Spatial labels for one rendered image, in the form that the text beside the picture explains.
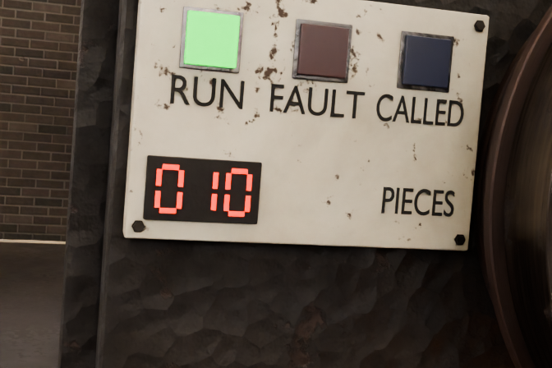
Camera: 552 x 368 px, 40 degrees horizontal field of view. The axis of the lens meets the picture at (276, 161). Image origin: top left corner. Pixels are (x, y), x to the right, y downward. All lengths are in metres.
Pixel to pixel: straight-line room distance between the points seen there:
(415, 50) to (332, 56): 0.06
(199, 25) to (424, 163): 0.20
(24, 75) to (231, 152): 6.00
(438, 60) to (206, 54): 0.17
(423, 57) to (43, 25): 6.03
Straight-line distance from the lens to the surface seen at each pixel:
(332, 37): 0.55
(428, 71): 0.58
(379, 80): 0.57
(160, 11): 0.53
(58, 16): 6.54
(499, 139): 0.53
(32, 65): 6.51
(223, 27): 0.53
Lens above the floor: 1.15
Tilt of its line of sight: 3 degrees down
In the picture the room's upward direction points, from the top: 5 degrees clockwise
